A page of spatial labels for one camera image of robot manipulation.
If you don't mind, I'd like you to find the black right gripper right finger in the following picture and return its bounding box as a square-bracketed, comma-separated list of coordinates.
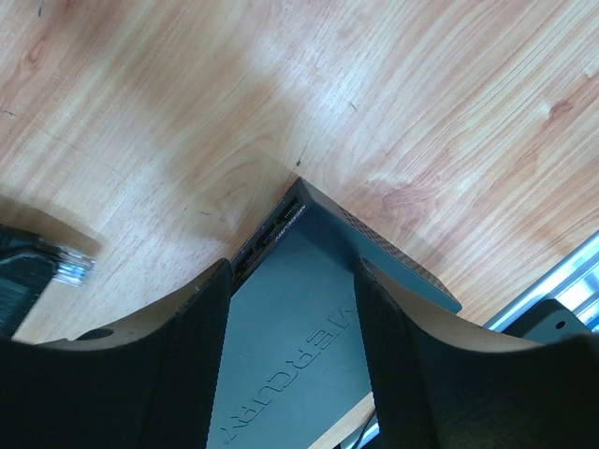
[354, 260, 598, 448]

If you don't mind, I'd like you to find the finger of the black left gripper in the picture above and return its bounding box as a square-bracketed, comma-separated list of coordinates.
[1, 252, 56, 339]

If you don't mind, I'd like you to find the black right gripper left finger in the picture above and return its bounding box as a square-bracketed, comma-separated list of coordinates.
[1, 259, 232, 448]

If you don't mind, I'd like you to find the black ethernet cable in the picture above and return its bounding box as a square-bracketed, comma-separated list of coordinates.
[0, 223, 97, 287]

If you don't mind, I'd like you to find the black network switch box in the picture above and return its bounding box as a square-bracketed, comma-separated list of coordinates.
[208, 179, 460, 448]

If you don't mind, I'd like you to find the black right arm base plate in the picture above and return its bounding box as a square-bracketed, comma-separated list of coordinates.
[503, 299, 592, 344]

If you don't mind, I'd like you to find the aluminium frame rail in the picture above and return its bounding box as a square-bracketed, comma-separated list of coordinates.
[484, 231, 598, 332]

